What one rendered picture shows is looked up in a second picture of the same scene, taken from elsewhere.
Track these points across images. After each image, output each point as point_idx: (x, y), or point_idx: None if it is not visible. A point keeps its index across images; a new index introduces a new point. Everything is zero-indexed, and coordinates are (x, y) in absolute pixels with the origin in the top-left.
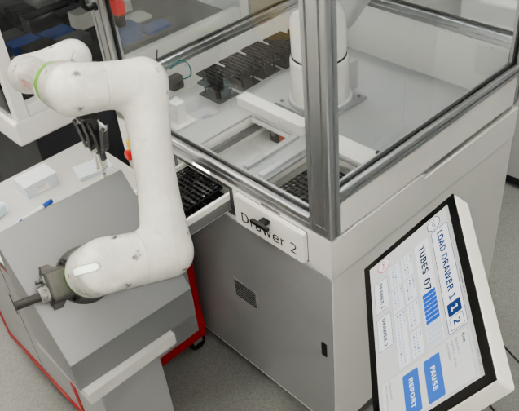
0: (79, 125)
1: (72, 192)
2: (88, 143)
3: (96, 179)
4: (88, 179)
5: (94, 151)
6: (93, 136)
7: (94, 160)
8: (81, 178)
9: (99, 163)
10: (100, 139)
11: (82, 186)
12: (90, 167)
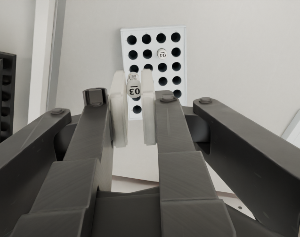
0: (294, 195)
1: (297, 70)
2: (173, 114)
3: (270, 130)
4: (288, 121)
5: (141, 106)
6: (91, 155)
7: (149, 78)
8: None
9: (115, 79)
10: (1, 161)
11: (286, 98)
12: None
